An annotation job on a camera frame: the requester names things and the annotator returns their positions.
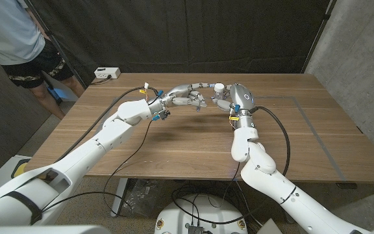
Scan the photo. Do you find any black left wrist camera module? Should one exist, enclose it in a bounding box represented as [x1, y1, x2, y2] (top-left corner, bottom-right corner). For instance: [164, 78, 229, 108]
[152, 109, 171, 122]

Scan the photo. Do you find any black power strip cable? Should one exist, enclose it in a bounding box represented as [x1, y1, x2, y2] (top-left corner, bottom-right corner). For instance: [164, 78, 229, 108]
[90, 74, 112, 86]

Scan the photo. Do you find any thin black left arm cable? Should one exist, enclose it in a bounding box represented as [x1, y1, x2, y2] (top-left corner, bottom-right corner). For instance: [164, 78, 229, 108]
[39, 119, 154, 218]

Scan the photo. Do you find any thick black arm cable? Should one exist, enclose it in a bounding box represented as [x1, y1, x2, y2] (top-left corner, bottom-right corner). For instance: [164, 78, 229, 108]
[55, 86, 160, 163]
[172, 106, 291, 226]

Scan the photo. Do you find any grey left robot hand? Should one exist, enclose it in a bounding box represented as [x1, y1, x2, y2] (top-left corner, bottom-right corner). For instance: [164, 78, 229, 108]
[156, 83, 216, 113]

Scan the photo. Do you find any black backdrop stand pole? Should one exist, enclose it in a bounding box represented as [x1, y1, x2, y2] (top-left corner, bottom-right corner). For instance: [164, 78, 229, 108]
[23, 0, 88, 90]
[300, 0, 337, 74]

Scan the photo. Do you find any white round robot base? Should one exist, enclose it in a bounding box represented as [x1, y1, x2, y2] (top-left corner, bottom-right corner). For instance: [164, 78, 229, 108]
[154, 194, 249, 234]

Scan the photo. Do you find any white flat panel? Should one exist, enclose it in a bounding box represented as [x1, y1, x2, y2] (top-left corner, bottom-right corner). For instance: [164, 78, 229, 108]
[256, 218, 284, 234]

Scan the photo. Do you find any person in light shirt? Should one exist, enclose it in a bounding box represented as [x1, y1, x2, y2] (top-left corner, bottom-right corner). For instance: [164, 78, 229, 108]
[0, 0, 86, 120]

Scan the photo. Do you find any clear medicine bottle white cap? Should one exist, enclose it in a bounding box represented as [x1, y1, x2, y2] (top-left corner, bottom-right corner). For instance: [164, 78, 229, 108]
[213, 83, 226, 100]

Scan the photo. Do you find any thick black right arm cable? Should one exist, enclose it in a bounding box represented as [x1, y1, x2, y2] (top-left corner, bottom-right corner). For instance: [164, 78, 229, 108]
[172, 106, 291, 226]

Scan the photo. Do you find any white table leg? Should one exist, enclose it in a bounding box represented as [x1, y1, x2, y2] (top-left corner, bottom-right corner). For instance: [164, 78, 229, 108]
[110, 177, 130, 218]

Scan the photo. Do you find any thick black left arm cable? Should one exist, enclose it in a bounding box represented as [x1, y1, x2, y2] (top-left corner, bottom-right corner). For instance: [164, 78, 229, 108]
[55, 86, 160, 163]

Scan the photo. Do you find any white power strip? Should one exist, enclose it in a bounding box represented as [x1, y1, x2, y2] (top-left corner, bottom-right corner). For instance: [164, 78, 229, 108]
[93, 67, 121, 80]

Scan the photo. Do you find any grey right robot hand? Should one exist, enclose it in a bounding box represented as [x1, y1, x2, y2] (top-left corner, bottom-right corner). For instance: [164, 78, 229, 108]
[210, 83, 256, 115]

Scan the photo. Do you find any clear plastic bag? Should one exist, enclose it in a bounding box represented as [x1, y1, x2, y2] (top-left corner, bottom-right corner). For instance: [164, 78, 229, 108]
[123, 178, 164, 218]

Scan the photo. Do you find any white yellow floor device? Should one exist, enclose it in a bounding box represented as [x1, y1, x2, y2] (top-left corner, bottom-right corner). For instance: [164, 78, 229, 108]
[0, 155, 32, 196]

